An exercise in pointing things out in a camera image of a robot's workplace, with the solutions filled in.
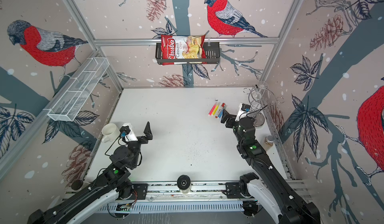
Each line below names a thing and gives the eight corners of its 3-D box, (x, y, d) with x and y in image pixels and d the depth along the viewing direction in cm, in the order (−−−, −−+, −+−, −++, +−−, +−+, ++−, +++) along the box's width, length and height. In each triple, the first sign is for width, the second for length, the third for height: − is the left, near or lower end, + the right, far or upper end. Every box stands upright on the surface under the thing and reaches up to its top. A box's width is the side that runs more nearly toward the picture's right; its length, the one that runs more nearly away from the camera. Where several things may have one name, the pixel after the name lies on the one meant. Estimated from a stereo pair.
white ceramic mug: (111, 147, 93) (102, 139, 84) (110, 134, 99) (101, 125, 90) (124, 142, 95) (116, 134, 86) (122, 130, 101) (114, 121, 92)
